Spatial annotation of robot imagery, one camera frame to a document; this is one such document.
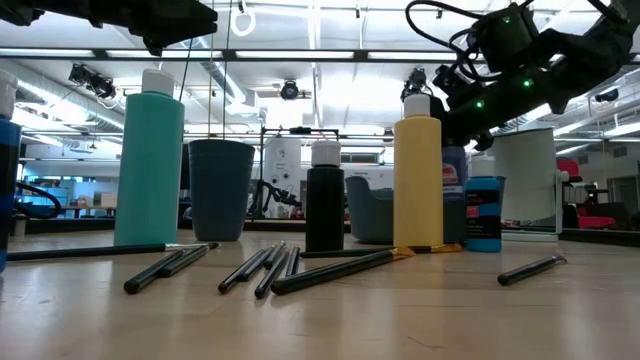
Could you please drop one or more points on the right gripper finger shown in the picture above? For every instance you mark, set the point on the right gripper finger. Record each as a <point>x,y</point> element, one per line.
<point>470,127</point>

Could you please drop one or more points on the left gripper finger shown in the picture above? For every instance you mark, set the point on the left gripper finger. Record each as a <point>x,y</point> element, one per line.
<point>192,17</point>

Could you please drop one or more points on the large purple paint bottle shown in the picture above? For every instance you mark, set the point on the large purple paint bottle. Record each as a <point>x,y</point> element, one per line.
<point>454,165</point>

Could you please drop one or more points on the large yellow paint bottle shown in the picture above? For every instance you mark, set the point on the large yellow paint bottle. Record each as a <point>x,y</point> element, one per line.
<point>417,190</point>

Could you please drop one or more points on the grey-teal plastic bin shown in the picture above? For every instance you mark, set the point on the grey-teal plastic bin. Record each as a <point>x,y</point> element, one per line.
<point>370,220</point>

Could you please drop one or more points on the large teal paint bottle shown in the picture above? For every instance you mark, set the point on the large teal paint bottle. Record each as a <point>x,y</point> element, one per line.
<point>150,175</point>

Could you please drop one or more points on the orange-bristle paint brush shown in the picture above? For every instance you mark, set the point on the orange-bristle paint brush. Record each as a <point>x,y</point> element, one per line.
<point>360,252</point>

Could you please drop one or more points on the small black paint bottle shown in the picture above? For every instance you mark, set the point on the small black paint bottle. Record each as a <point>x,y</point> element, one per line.
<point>325,210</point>

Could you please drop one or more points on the dark blue plastic cup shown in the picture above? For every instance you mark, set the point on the dark blue plastic cup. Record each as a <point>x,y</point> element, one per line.
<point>221,190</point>

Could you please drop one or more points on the thick gold-ferrule paint brush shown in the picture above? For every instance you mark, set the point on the thick gold-ferrule paint brush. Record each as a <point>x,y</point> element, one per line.
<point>325,274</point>

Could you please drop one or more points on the long silver-ferrule paint brush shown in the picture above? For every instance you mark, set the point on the long silver-ferrule paint brush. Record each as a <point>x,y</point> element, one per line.
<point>90,251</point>

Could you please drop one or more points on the black background robot arm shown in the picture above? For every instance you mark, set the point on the black background robot arm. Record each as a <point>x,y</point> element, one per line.
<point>272,192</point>

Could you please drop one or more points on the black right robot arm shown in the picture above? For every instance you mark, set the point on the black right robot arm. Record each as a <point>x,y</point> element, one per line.
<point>595,55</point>

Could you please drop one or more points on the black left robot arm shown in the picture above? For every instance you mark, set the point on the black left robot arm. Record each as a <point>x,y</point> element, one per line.
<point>45,10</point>

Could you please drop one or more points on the white plastic pitcher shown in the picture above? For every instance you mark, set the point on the white plastic pitcher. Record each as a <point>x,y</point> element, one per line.
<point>530,175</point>

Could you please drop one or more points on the red office chair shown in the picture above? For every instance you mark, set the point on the red office chair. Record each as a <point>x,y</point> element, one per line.
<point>595,221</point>

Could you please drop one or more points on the black computer monitor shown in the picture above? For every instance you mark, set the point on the black computer monitor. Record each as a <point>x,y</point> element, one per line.
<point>185,170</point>

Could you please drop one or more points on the white cylindrical tank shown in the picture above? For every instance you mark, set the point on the white cylindrical tank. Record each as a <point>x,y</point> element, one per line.
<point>282,160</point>

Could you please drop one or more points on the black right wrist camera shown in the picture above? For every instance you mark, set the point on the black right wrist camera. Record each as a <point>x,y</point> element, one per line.
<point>510,40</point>

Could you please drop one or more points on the black ceiling camera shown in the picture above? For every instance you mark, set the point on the black ceiling camera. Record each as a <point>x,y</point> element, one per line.
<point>100,86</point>
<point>606,95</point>
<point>415,80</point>
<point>289,90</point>

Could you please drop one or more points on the black metal stand frame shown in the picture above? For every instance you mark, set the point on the black metal stand frame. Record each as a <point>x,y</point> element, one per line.
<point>300,130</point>

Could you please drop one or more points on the small white post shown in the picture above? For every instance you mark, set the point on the small white post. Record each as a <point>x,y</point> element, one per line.
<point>20,227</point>

